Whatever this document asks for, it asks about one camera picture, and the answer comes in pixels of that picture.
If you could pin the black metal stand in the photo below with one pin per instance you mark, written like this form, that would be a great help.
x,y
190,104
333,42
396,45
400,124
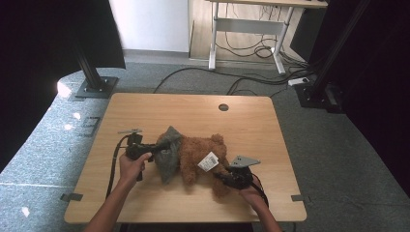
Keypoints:
x,y
93,77
322,80

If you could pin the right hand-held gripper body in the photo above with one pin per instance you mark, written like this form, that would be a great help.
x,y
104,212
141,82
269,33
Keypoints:
x,y
240,177

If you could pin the white power strip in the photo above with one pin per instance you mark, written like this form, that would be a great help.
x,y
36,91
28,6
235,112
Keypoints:
x,y
298,81

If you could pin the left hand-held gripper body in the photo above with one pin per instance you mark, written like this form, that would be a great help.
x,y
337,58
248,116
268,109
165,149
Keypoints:
x,y
137,150

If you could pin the person's left hand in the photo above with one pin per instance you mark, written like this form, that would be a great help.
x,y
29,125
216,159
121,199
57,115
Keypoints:
x,y
130,169

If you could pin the white desk frame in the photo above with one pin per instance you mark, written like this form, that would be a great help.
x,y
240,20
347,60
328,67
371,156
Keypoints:
x,y
248,25

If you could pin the grey floor marker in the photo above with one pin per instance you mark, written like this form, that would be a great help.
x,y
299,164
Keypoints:
x,y
71,197
300,198

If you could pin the brown teddy bear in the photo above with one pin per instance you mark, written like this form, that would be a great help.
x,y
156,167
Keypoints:
x,y
196,151

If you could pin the grey terry towel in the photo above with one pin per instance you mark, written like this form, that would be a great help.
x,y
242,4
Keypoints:
x,y
167,161

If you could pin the person's right hand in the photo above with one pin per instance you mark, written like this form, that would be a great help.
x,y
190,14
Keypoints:
x,y
254,198

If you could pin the black curtain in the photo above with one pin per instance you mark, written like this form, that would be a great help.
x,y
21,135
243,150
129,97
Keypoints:
x,y
48,48
380,80

